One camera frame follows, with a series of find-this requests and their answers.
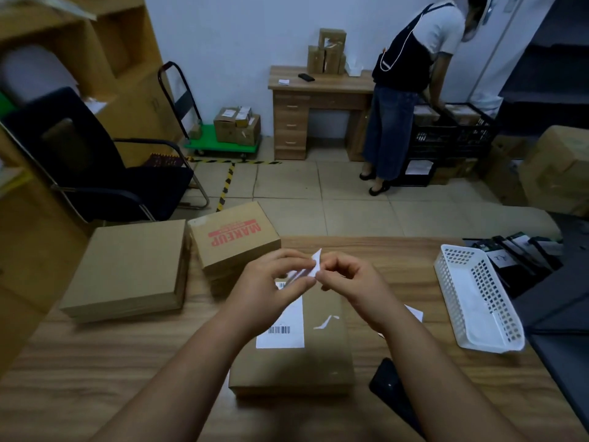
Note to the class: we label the black flat device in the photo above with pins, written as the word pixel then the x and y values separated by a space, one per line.
pixel 534 246
pixel 550 250
pixel 522 253

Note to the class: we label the small yellowish cardboard box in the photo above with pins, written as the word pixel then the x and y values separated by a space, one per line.
pixel 243 115

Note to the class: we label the dark metal shelf rack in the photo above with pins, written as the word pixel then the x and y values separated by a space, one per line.
pixel 547 73
pixel 561 354

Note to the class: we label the black office chair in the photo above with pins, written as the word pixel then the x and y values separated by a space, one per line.
pixel 69 147

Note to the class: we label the red striped cardboard box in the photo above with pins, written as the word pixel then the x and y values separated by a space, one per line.
pixel 230 243

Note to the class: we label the person's left forearm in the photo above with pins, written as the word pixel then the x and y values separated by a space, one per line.
pixel 175 391

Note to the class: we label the stack of large cardboard boxes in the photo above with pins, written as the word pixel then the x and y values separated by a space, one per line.
pixel 133 87

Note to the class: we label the labelled flat cardboard box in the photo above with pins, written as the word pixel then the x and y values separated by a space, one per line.
pixel 465 115

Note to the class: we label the black plastic crates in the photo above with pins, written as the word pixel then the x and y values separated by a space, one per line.
pixel 416 172

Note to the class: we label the crumpled white bag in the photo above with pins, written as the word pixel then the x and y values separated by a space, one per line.
pixel 64 5

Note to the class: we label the pile of translucent backing papers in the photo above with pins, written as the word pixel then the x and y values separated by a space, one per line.
pixel 474 308

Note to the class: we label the small black phone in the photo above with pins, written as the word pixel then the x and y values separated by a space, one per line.
pixel 306 77

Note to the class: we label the medium taped cardboard box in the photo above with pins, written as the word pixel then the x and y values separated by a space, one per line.
pixel 244 135

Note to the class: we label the wooden drawer desk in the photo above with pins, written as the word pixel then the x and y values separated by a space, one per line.
pixel 290 119

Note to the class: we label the stack of small cardboard boxes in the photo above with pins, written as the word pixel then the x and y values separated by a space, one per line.
pixel 329 55

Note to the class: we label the person's right hand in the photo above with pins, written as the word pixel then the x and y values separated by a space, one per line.
pixel 363 290

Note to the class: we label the small labelled cardboard box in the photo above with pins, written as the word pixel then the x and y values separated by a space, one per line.
pixel 225 114

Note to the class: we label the tiny cardboard box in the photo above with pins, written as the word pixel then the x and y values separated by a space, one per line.
pixel 195 131

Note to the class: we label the grey soft parcel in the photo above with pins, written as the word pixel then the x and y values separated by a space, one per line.
pixel 37 73

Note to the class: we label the black handheld scanner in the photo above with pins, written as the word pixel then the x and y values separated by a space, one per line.
pixel 391 391

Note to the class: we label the white standing air conditioner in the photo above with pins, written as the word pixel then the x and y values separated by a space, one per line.
pixel 501 50

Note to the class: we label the person's left hand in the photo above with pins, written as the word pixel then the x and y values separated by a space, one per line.
pixel 262 299

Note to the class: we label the person's right forearm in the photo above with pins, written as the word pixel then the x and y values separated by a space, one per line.
pixel 441 386

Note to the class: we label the white perforated plastic tray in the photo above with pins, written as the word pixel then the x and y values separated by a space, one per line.
pixel 444 262

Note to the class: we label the red stamped white sticker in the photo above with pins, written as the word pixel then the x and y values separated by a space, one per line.
pixel 315 264

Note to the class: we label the large plain cardboard box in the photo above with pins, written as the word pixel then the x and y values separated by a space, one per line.
pixel 322 354
pixel 124 266

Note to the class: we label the flat brown parcel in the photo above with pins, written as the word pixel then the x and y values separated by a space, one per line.
pixel 11 179

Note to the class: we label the black scanners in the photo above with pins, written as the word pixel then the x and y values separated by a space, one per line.
pixel 501 264

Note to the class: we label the stack of white stickers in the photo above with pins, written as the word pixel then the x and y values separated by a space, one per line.
pixel 414 313

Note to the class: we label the green platform trolley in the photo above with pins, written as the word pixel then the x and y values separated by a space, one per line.
pixel 216 142

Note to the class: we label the white plastic bag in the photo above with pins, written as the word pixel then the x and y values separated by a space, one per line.
pixel 487 105

